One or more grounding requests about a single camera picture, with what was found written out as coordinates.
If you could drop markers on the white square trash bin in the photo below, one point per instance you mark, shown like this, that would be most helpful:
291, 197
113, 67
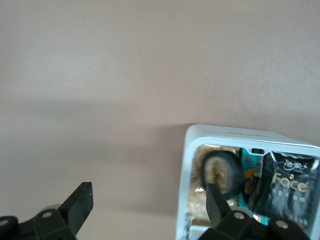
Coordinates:
186, 175

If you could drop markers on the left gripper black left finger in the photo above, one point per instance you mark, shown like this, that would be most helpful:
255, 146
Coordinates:
75, 207

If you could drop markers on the black tissue packet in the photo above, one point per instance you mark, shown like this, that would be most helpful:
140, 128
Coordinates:
287, 190

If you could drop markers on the teal snack packet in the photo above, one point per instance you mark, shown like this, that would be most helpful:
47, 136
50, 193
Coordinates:
246, 160

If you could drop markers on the brown snack packet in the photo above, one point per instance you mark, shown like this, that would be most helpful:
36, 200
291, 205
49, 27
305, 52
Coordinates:
197, 205

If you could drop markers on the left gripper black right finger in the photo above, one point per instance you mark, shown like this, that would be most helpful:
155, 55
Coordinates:
216, 207

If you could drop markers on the black tape roll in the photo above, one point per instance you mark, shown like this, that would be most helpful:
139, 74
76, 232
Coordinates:
233, 165

